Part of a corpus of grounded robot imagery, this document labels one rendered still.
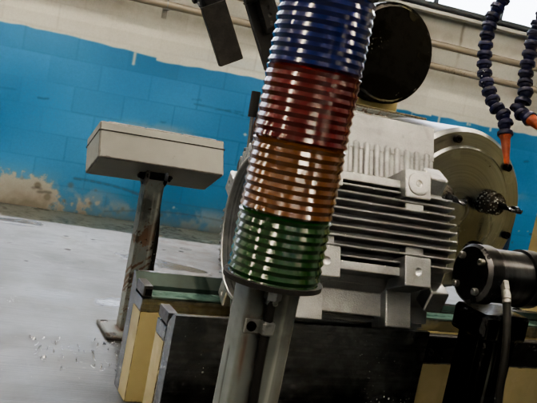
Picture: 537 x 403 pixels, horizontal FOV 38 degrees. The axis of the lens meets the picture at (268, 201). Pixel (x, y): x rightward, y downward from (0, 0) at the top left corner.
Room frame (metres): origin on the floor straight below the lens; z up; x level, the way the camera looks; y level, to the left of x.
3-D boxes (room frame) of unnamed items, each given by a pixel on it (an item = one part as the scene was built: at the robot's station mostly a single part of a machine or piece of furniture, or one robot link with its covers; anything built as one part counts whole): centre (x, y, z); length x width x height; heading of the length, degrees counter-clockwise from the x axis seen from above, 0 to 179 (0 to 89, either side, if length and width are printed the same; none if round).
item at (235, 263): (0.48, -0.01, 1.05); 0.06 x 0.06 x 0.04
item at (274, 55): (0.48, -0.01, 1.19); 0.06 x 0.06 x 0.04
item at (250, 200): (0.48, -0.01, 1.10); 0.06 x 0.06 x 0.04
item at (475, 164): (1.30, -0.22, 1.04); 0.37 x 0.25 x 0.25; 25
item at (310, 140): (0.48, -0.01, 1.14); 0.06 x 0.06 x 0.04
